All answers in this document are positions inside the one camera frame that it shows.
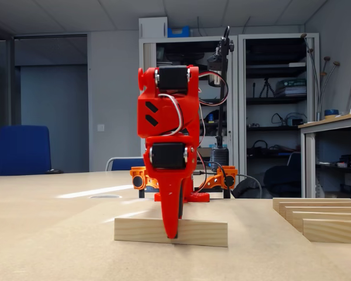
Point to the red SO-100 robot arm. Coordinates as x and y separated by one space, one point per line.
163 117

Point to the black office chair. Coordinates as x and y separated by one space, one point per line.
280 178
247 188

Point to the grey metal shelf cabinet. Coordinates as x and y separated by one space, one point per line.
149 58
242 131

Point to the brown fibreboard work board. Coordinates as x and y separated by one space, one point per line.
76 263

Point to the black computer mouse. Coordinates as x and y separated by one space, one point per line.
54 171

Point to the small black tripod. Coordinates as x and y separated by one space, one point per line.
267 85

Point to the blue plastic box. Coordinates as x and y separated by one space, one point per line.
178 32

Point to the white box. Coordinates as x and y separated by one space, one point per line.
152 27

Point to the grey side desk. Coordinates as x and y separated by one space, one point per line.
310 161

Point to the stack of books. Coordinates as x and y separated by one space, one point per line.
291 90

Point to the large blue chair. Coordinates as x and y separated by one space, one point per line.
17 152

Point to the metal coat stand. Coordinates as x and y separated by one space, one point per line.
318 114

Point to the blue chair with metal frame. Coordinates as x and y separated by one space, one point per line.
125 164

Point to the black camera stand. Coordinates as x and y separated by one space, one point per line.
219 158

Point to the white light switch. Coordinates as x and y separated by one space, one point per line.
101 128

